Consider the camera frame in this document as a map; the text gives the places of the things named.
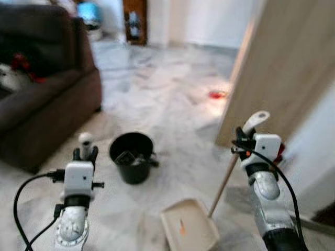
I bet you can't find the broom with wooden handle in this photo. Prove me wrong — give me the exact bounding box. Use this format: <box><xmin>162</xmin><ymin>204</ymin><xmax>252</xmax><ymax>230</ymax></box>
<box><xmin>77</xmin><ymin>132</ymin><xmax>94</xmax><ymax>160</ymax></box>

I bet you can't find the beige dustpan with wooden handle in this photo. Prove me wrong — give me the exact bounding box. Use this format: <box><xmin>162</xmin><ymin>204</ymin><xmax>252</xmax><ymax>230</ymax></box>
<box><xmin>160</xmin><ymin>110</ymin><xmax>271</xmax><ymax>251</ymax></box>

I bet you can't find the crumpled paper trash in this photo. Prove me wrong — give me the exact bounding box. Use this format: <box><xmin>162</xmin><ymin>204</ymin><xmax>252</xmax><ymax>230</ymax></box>
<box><xmin>115</xmin><ymin>151</ymin><xmax>150</xmax><ymax>167</ymax></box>

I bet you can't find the small red container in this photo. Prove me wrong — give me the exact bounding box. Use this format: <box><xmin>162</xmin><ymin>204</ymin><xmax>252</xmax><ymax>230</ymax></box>
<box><xmin>272</xmin><ymin>144</ymin><xmax>286</xmax><ymax>165</ymax></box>

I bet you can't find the black plastic bucket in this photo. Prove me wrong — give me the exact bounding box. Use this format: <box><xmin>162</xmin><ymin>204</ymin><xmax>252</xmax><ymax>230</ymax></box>
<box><xmin>108</xmin><ymin>132</ymin><xmax>159</xmax><ymax>185</ymax></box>

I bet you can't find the red snack packet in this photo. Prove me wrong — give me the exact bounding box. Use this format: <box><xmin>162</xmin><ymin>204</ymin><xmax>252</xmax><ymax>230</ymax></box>
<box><xmin>208</xmin><ymin>90</ymin><xmax>229</xmax><ymax>101</ymax></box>

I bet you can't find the dark grey fabric sofa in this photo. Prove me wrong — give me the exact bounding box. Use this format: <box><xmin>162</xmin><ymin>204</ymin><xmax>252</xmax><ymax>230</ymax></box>
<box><xmin>0</xmin><ymin>4</ymin><xmax>103</xmax><ymax>174</ymax></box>

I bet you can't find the light wood partition panel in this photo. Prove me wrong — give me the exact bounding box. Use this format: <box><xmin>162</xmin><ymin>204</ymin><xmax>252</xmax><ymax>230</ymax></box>
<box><xmin>215</xmin><ymin>0</ymin><xmax>335</xmax><ymax>148</ymax></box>

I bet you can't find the dark wooden cabinet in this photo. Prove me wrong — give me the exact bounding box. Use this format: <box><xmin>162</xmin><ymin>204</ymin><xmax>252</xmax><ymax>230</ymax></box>
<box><xmin>122</xmin><ymin>0</ymin><xmax>149</xmax><ymax>47</ymax></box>

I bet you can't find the blue bag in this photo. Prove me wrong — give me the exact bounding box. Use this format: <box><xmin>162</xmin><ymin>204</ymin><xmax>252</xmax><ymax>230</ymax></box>
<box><xmin>77</xmin><ymin>2</ymin><xmax>102</xmax><ymax>24</ymax></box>

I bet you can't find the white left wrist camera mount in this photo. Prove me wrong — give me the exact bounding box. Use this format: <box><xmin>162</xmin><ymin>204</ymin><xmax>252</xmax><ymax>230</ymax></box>
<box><xmin>63</xmin><ymin>161</ymin><xmax>95</xmax><ymax>202</ymax></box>

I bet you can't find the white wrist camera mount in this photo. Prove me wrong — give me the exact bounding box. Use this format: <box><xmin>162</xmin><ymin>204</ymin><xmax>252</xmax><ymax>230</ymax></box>
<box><xmin>242</xmin><ymin>133</ymin><xmax>283</xmax><ymax>167</ymax></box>
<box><xmin>63</xmin><ymin>161</ymin><xmax>95</xmax><ymax>202</ymax></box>

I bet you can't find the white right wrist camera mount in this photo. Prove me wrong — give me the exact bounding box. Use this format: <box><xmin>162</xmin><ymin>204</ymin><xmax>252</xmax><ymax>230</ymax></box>
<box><xmin>242</xmin><ymin>133</ymin><xmax>283</xmax><ymax>167</ymax></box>

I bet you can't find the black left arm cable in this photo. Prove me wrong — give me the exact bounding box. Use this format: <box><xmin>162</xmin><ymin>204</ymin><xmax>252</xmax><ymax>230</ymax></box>
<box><xmin>13</xmin><ymin>170</ymin><xmax>65</xmax><ymax>251</ymax></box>

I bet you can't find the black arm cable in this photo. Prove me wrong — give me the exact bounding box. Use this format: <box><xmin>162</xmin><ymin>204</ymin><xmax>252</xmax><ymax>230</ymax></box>
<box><xmin>13</xmin><ymin>170</ymin><xmax>65</xmax><ymax>251</ymax></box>
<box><xmin>232</xmin><ymin>148</ymin><xmax>305</xmax><ymax>246</ymax></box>

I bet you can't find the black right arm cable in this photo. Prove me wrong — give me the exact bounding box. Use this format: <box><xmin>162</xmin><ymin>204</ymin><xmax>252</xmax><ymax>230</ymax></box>
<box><xmin>232</xmin><ymin>148</ymin><xmax>305</xmax><ymax>246</ymax></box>

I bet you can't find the white item with red strap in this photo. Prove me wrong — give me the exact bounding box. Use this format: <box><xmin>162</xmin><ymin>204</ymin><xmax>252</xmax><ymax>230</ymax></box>
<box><xmin>0</xmin><ymin>52</ymin><xmax>47</xmax><ymax>96</ymax></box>

